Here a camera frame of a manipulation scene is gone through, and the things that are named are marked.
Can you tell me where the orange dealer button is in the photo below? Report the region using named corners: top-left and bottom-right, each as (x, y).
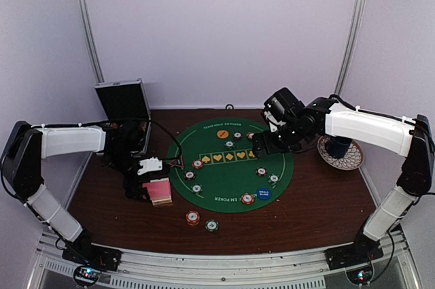
top-left (217, 130), bottom-right (229, 139)

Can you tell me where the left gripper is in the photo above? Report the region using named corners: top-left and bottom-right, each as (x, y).
top-left (105, 149), bottom-right (150, 203)

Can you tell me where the aluminium poker case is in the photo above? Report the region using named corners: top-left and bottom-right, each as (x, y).
top-left (94, 78), bottom-right (151, 154)

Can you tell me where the left frame post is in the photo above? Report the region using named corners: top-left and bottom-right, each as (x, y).
top-left (77, 0), bottom-right (105, 84)

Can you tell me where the round green poker mat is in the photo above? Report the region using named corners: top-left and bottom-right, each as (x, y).
top-left (167, 118), bottom-right (294, 214)

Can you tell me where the frame post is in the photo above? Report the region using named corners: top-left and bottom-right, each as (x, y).
top-left (77, 0), bottom-right (105, 84)
top-left (334, 0), bottom-right (366, 96)

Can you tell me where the green chip top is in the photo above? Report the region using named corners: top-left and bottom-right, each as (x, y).
top-left (225, 141), bottom-right (235, 150)

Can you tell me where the red-backed card deck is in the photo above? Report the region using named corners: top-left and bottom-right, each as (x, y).
top-left (142, 180), bottom-right (172, 201)

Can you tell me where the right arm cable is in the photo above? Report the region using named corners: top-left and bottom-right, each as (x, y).
top-left (329, 94), bottom-right (419, 125)

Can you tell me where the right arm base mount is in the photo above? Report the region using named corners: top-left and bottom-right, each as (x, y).
top-left (324, 244), bottom-right (384, 271)

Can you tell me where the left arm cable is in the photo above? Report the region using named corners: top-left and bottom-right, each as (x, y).
top-left (101, 118), bottom-right (183, 167)

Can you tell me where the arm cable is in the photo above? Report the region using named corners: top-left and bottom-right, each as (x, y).
top-left (101, 118), bottom-right (183, 167)
top-left (329, 94), bottom-right (419, 125)

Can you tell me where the blue small blind button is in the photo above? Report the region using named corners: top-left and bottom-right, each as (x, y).
top-left (256, 188), bottom-right (272, 201)

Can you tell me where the orange chip stack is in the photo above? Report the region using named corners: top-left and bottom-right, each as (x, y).
top-left (186, 211), bottom-right (201, 226)

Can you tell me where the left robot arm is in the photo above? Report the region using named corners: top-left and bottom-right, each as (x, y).
top-left (1, 120), bottom-right (150, 265)

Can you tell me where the green chip stack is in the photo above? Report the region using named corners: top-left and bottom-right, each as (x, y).
top-left (205, 219), bottom-right (220, 232)

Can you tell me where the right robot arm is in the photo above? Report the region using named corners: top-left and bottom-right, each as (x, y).
top-left (252, 93), bottom-right (434, 263)

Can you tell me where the orange chip bottom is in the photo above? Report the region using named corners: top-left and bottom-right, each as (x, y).
top-left (241, 193), bottom-right (255, 205)

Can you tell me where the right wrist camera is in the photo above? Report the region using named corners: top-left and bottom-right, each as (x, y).
top-left (262, 87), bottom-right (305, 133)

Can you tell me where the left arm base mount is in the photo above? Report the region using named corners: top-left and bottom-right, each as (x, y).
top-left (62, 246), bottom-right (122, 271)

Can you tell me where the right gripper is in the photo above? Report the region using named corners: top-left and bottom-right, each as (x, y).
top-left (252, 120), bottom-right (308, 159)

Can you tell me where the brown chip top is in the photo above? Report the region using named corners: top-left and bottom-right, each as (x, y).
top-left (232, 132), bottom-right (243, 141)

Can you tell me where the tan card box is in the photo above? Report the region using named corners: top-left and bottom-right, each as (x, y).
top-left (152, 198), bottom-right (173, 206)

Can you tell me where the dark blue cup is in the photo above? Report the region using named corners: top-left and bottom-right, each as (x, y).
top-left (325, 137), bottom-right (352, 158)

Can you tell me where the patterned ceramic plate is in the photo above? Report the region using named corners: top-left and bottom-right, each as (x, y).
top-left (317, 136), bottom-right (364, 171)

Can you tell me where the aluminium front rail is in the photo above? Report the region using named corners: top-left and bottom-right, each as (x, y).
top-left (25, 231), bottom-right (422, 288)

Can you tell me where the brown chip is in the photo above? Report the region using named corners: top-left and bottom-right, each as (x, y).
top-left (184, 171), bottom-right (196, 181)
top-left (256, 167), bottom-right (268, 177)
top-left (232, 132), bottom-right (243, 141)

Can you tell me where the triangular all-in marker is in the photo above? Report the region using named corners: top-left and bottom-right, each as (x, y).
top-left (169, 156), bottom-right (184, 170)

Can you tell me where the right frame post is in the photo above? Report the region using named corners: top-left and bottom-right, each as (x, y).
top-left (334, 0), bottom-right (366, 96)

